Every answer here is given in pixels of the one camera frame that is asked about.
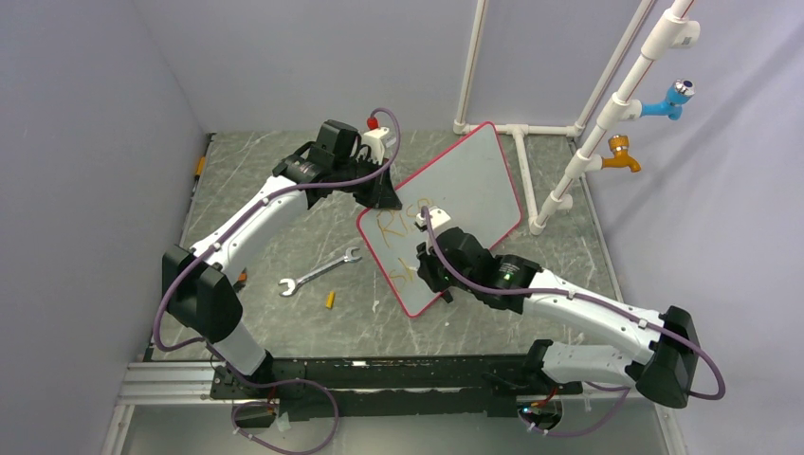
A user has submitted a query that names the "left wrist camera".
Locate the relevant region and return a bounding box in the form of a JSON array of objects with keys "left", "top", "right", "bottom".
[{"left": 361, "top": 117, "right": 397, "bottom": 164}]

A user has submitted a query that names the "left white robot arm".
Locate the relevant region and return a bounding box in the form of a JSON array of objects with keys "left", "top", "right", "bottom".
[{"left": 153, "top": 109, "right": 402, "bottom": 398}]

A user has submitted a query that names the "red-framed whiteboard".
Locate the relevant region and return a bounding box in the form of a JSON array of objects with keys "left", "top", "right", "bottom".
[{"left": 356, "top": 122, "right": 522, "bottom": 318}]

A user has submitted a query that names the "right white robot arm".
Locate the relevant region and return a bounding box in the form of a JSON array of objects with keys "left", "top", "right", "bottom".
[{"left": 415, "top": 227, "right": 702, "bottom": 409}]

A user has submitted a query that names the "orange tap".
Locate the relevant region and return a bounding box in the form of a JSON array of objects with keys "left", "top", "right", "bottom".
[{"left": 601, "top": 135, "right": 641, "bottom": 173}]

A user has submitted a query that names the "white pipe with taps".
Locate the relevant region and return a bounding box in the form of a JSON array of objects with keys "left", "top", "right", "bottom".
[{"left": 528, "top": 1, "right": 701, "bottom": 235}]

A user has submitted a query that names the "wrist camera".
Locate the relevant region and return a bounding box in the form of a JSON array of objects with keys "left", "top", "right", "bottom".
[
  {"left": 361, "top": 117, "right": 397, "bottom": 164},
  {"left": 413, "top": 206, "right": 455, "bottom": 248}
]

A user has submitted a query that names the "silver combination wrench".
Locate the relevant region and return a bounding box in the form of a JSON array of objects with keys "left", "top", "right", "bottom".
[{"left": 278, "top": 246, "right": 361, "bottom": 298}]

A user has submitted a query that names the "blue tap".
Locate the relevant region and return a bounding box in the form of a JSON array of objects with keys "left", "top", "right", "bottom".
[{"left": 640, "top": 79, "right": 695, "bottom": 120}]

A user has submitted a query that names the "white corner pipe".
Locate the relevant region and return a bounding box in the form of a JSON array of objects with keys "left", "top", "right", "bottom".
[{"left": 452, "top": 0, "right": 488, "bottom": 135}]

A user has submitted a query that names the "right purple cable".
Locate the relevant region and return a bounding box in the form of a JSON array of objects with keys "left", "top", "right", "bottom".
[{"left": 419, "top": 206, "right": 727, "bottom": 439}]

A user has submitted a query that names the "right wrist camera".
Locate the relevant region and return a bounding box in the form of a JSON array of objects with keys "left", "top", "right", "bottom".
[{"left": 413, "top": 206, "right": 455, "bottom": 248}]

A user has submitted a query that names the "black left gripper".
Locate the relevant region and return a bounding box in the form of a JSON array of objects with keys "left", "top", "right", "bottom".
[{"left": 333, "top": 154, "right": 400, "bottom": 209}]

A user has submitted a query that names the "white floor pipe frame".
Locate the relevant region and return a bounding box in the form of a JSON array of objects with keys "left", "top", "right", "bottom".
[{"left": 453, "top": 121, "right": 587, "bottom": 221}]

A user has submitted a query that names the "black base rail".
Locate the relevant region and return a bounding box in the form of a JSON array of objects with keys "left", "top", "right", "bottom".
[{"left": 210, "top": 355, "right": 583, "bottom": 421}]

